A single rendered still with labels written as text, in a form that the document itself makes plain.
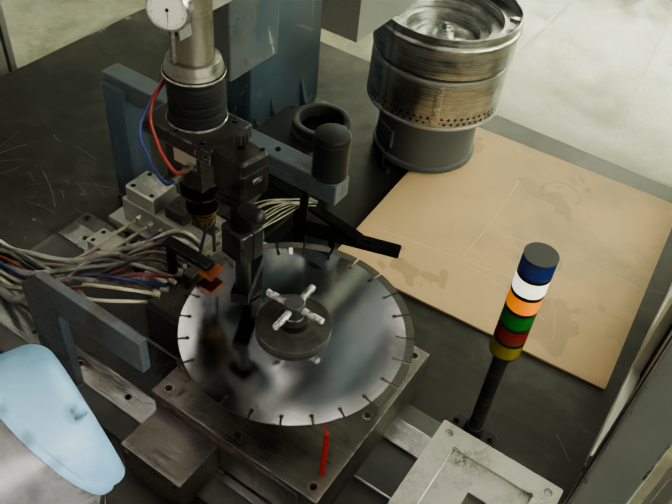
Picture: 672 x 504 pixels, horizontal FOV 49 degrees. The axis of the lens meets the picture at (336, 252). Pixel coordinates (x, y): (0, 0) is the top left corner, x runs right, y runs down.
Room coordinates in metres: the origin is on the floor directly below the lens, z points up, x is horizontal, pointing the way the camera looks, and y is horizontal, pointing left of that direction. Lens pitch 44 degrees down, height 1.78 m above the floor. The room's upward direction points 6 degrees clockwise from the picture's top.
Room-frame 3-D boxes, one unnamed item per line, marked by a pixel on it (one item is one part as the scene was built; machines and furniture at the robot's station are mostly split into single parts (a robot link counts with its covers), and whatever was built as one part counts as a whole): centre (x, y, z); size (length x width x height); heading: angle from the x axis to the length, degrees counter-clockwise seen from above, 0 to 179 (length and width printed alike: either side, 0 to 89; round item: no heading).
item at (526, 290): (0.67, -0.25, 1.11); 0.05 x 0.04 x 0.03; 150
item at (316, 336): (0.69, 0.05, 0.96); 0.11 x 0.11 x 0.03
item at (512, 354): (0.67, -0.25, 0.98); 0.05 x 0.04 x 0.03; 150
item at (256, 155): (0.70, 0.13, 1.17); 0.06 x 0.05 x 0.20; 51
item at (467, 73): (1.44, -0.18, 0.93); 0.31 x 0.31 x 0.36
